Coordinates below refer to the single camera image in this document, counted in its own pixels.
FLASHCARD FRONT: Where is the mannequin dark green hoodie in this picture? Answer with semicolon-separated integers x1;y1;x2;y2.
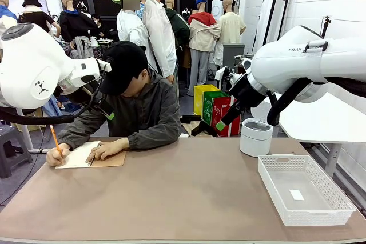
165;0;191;56

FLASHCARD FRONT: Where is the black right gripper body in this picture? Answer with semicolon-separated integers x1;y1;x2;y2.
228;74;266;109

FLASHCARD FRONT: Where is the figure green checked hat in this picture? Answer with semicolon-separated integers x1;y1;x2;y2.
110;0;149;53

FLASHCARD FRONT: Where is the grey sleeved right forearm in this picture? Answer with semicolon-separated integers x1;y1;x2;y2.
57;112;101;150

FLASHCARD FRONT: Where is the yellow recycling bag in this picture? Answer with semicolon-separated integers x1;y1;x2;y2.
193;84;220;117

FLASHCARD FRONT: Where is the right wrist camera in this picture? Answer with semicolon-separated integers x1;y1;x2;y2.
214;66;244;85

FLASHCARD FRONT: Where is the tan cardboard piece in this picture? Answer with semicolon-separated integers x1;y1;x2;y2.
182;120;205;138

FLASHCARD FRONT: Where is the mannequin black bucket hat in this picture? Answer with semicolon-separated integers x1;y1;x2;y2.
18;0;61;38

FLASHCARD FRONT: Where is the person's head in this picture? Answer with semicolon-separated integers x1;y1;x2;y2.
120;68;151;98

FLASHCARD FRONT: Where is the white perforated plastic basket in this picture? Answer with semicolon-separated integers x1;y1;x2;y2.
258;154;357;227

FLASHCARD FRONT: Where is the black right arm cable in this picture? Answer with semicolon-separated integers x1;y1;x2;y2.
267;77;366;126

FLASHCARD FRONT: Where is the background person with mask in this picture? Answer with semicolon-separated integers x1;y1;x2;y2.
91;14;105;38

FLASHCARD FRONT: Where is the mannequin blue cap red jacket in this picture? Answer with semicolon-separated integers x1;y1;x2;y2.
186;0;221;97

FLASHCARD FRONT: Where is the large white side table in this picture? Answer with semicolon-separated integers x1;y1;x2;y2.
273;92;366;179

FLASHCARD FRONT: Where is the black floor stand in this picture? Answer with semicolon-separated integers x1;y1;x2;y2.
179;114;218;138

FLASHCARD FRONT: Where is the white label in basket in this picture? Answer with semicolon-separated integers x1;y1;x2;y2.
288;189;305;201

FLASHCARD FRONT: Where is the grey hanging vest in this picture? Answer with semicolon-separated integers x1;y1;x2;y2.
70;35;95;59

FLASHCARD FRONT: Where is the blue cloth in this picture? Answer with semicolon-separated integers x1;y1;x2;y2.
42;95;63;118

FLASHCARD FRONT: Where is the grey sleeved left forearm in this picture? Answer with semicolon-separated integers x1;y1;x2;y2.
125;123;181;151

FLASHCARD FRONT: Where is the white lidded trash can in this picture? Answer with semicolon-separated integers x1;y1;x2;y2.
239;103;276;158

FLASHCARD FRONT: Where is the green recycling bag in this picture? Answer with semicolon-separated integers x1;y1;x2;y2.
202;90;229;126

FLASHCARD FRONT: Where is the grey plastic stool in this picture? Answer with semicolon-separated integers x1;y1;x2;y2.
0;125;33;179

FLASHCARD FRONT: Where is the black cap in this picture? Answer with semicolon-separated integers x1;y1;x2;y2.
99;41;149;96

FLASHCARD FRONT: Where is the spiral notebook brown cover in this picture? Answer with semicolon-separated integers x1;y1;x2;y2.
55;140;127;169

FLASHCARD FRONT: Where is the tall mannequin white shirt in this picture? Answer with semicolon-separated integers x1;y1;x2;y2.
142;0;178;83

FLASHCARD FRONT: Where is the person's right hand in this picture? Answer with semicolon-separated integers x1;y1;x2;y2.
45;143;71;167

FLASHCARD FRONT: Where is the person in black cap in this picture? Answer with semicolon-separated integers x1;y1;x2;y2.
57;69;181;151

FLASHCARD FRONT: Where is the mannequin cream shirt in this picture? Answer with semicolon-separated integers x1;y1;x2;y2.
218;0;247;45

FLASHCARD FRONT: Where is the yellow pencil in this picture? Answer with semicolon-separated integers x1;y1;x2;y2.
50;125;62;155

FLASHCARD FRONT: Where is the mannequin black sweater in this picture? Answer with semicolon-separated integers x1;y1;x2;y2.
59;0;100;50

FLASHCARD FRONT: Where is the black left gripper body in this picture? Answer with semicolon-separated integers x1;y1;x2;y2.
61;82;101;105

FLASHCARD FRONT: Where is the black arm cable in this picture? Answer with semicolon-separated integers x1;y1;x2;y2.
0;92;95;126
267;77;366;126

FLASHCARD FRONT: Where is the mannequin blue white shirt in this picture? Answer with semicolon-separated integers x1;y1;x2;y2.
0;0;18;36

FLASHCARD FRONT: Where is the white stand frame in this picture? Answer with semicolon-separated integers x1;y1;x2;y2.
15;108;55;154

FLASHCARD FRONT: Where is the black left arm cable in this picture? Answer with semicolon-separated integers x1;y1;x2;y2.
0;92;95;126

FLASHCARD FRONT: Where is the person's left hand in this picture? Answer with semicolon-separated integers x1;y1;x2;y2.
85;137;130;163

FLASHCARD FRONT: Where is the grey cabinet box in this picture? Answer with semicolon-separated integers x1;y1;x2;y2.
222;43;246;69

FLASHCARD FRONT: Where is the red recycling bag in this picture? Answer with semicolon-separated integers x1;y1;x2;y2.
211;97;241;137

